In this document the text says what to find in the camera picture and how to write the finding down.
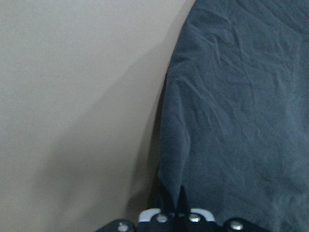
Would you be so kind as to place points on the black printed t-shirt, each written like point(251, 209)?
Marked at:
point(235, 121)

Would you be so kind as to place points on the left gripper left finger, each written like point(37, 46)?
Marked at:
point(165, 201)

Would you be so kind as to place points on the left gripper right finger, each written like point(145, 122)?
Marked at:
point(182, 207)

